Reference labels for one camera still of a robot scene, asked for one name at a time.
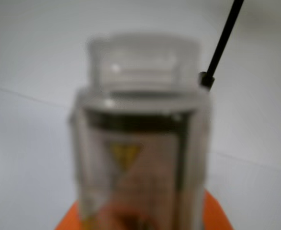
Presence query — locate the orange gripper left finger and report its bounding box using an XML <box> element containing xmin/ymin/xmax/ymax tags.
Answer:
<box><xmin>55</xmin><ymin>201</ymin><xmax>79</xmax><ymax>230</ymax></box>

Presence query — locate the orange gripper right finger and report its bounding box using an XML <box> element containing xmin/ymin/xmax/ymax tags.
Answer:
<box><xmin>202</xmin><ymin>190</ymin><xmax>234</xmax><ymax>230</ymax></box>

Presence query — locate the clear cap yellow label marker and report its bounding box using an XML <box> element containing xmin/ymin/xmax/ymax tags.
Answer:
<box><xmin>70</xmin><ymin>33</ymin><xmax>211</xmax><ymax>230</ymax></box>

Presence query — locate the black cable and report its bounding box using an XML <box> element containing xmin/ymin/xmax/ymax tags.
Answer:
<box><xmin>197</xmin><ymin>0</ymin><xmax>245</xmax><ymax>93</ymax></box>

